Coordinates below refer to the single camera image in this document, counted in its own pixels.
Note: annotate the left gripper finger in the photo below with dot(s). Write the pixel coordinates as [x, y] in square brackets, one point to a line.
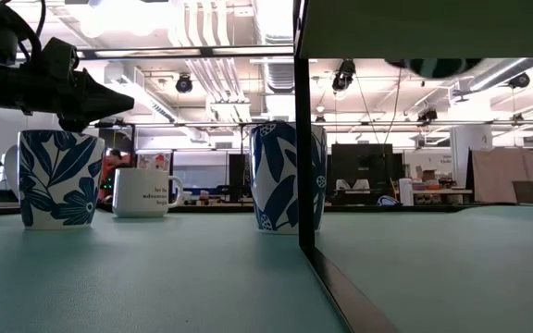
[102, 99]

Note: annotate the blue floral white mug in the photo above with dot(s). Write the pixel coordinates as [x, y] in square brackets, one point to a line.
[273, 185]
[58, 185]

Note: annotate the white mug green inside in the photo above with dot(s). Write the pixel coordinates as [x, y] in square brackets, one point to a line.
[137, 194]

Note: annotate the person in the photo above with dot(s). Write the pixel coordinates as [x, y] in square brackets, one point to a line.
[111, 171]

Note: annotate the black ceiling spotlight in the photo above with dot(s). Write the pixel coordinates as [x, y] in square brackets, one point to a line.
[184, 84]
[343, 76]
[519, 81]

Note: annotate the green table mat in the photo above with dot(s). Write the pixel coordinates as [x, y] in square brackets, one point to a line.
[155, 277]

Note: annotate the large black monitor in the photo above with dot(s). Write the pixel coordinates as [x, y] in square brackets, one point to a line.
[363, 162]

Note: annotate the white cylinder container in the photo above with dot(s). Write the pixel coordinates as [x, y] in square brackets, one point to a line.
[405, 192]

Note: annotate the raised wooden shelf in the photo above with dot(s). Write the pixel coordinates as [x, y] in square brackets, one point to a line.
[433, 28]

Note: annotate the beige partition board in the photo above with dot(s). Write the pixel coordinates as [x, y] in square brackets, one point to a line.
[507, 176]

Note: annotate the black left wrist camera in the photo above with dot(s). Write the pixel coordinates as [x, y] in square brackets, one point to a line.
[56, 55]

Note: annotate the black aluminium table frame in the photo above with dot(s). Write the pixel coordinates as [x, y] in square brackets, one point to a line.
[225, 209]

